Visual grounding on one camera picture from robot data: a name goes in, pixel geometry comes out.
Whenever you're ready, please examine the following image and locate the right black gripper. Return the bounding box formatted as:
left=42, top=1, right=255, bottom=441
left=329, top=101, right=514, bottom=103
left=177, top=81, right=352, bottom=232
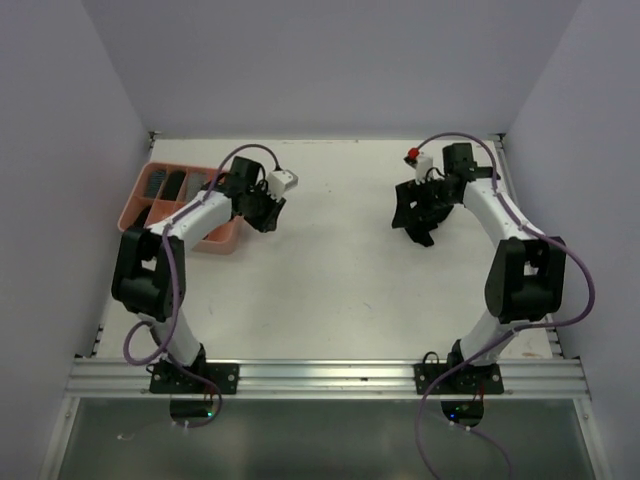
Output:
left=392, top=173, right=458, bottom=227

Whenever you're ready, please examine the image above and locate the grey striped underwear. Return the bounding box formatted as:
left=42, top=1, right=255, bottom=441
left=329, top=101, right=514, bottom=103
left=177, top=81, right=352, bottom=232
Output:
left=184, top=172, right=207, bottom=202
left=143, top=169, right=166, bottom=199

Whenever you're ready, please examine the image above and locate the pink divided organizer tray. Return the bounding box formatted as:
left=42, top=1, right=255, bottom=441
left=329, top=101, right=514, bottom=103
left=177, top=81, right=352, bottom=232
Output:
left=117, top=162, right=243, bottom=255

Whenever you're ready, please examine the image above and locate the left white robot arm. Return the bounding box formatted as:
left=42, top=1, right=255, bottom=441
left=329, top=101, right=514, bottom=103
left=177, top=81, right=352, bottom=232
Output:
left=111, top=156, right=299, bottom=393

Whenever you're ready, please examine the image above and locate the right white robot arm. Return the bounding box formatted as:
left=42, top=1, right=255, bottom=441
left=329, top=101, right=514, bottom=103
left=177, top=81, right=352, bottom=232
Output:
left=391, top=143, right=566, bottom=393

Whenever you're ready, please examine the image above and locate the grey striped rolled underwear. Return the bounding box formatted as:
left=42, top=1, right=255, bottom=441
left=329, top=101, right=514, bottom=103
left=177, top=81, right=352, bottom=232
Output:
left=143, top=169, right=166, bottom=199

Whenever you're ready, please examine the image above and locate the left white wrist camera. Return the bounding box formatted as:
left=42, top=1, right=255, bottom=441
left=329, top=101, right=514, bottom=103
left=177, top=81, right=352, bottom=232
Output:
left=266, top=170, right=299, bottom=200

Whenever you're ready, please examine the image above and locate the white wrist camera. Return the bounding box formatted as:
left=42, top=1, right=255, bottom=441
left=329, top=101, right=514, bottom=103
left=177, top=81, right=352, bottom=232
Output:
left=266, top=170, right=299, bottom=200
left=404, top=147, right=434, bottom=184

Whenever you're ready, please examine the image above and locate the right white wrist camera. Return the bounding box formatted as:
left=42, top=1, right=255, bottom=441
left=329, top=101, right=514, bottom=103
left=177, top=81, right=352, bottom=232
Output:
left=404, top=147, right=434, bottom=184

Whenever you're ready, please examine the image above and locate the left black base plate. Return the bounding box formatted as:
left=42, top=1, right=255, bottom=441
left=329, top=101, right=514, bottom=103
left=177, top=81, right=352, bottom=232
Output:
left=145, top=360, right=240, bottom=395

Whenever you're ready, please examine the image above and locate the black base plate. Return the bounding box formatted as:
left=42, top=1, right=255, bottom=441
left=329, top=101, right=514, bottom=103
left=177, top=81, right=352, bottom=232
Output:
left=413, top=353, right=505, bottom=395
left=145, top=360, right=240, bottom=395

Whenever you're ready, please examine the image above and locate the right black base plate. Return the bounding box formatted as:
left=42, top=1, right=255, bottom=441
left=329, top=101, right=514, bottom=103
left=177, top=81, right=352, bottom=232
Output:
left=413, top=353, right=505, bottom=395

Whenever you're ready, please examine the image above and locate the aluminium mounting rail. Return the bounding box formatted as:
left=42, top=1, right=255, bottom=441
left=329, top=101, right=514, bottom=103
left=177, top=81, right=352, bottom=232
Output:
left=65, top=358, right=589, bottom=400

